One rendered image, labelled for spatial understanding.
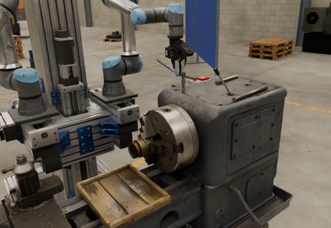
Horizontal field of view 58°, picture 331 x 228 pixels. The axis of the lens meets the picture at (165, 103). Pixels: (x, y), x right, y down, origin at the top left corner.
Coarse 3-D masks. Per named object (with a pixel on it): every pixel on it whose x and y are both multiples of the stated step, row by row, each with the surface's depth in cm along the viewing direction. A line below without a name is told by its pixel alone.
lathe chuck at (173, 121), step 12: (156, 108) 142; (168, 108) 140; (156, 120) 140; (168, 120) 132; (180, 120) 135; (168, 132) 133; (180, 132) 132; (192, 144) 135; (168, 156) 138; (180, 156) 132; (192, 156) 138; (168, 168) 140
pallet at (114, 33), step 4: (112, 32) 1289; (116, 32) 1292; (108, 36) 1294; (112, 36) 1286; (116, 36) 1277; (120, 36) 1306; (104, 40) 1297; (108, 40) 1321; (112, 40) 1290; (116, 40) 1269; (120, 40) 1283
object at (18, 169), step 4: (28, 160) 115; (16, 164) 112; (20, 164) 112; (24, 164) 112; (28, 164) 113; (32, 164) 115; (16, 168) 112; (20, 168) 112; (24, 168) 112; (28, 168) 113; (32, 168) 114; (16, 172) 111; (20, 172) 111; (24, 172) 112
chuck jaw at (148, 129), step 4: (144, 116) 142; (148, 116) 143; (140, 120) 143; (144, 120) 142; (148, 120) 143; (144, 124) 141; (148, 124) 142; (152, 124) 143; (140, 128) 141; (144, 128) 140; (148, 128) 141; (152, 128) 142; (140, 132) 142; (144, 132) 139; (148, 132) 140; (152, 132) 141; (156, 132) 142; (140, 136) 138; (144, 136) 138; (148, 136) 139; (152, 136) 142
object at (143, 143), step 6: (138, 138) 139; (132, 144) 133; (138, 144) 134; (144, 144) 134; (132, 150) 138; (138, 150) 132; (144, 150) 134; (132, 156) 135; (138, 156) 134; (144, 156) 138
